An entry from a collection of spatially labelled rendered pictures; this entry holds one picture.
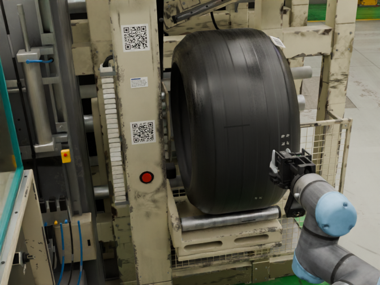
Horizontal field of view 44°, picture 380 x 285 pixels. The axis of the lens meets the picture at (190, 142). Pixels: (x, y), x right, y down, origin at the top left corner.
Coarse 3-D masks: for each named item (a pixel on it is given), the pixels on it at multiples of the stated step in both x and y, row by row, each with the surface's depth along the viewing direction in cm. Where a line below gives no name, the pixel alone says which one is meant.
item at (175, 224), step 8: (168, 184) 168; (168, 192) 163; (168, 200) 159; (168, 208) 155; (176, 208) 155; (168, 216) 158; (176, 216) 150; (176, 224) 147; (176, 232) 148; (176, 240) 150
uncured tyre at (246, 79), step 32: (224, 32) 143; (256, 32) 143; (192, 64) 134; (224, 64) 131; (256, 64) 132; (288, 64) 138; (192, 96) 130; (224, 96) 127; (256, 96) 128; (288, 96) 130; (192, 128) 132; (224, 128) 127; (256, 128) 128; (288, 128) 130; (192, 160) 137; (224, 160) 129; (256, 160) 130; (192, 192) 146; (224, 192) 135; (256, 192) 138
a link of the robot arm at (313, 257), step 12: (300, 240) 96; (312, 240) 93; (324, 240) 92; (336, 240) 93; (300, 252) 95; (312, 252) 93; (324, 252) 92; (336, 252) 91; (348, 252) 91; (300, 264) 95; (312, 264) 93; (324, 264) 91; (300, 276) 95; (312, 276) 94; (324, 276) 91
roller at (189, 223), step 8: (264, 208) 158; (272, 208) 158; (192, 216) 155; (200, 216) 155; (208, 216) 155; (216, 216) 155; (224, 216) 155; (232, 216) 155; (240, 216) 155; (248, 216) 156; (256, 216) 156; (264, 216) 157; (272, 216) 157; (280, 216) 158; (184, 224) 152; (192, 224) 153; (200, 224) 153; (208, 224) 154; (216, 224) 154; (224, 224) 155
